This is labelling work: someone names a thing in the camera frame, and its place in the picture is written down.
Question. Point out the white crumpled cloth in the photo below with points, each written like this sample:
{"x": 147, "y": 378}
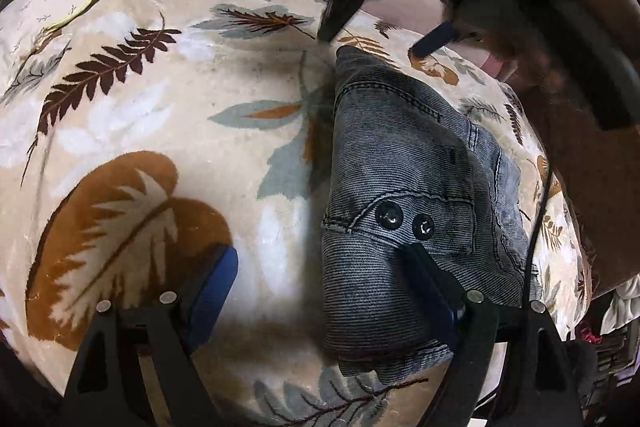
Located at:
{"x": 620, "y": 307}

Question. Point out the leaf print fleece blanket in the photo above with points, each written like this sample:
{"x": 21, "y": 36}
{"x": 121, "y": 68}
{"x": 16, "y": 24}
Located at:
{"x": 225, "y": 72}

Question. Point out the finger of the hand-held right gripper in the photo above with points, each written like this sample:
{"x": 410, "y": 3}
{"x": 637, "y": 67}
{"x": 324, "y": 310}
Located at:
{"x": 432, "y": 39}
{"x": 335, "y": 17}

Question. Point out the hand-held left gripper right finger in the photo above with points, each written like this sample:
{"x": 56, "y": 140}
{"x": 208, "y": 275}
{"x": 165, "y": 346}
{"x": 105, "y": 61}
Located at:
{"x": 430, "y": 287}

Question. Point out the blue denim pants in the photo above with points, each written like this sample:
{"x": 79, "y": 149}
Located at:
{"x": 400, "y": 147}

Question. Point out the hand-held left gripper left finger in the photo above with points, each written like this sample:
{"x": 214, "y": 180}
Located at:
{"x": 215, "y": 292}

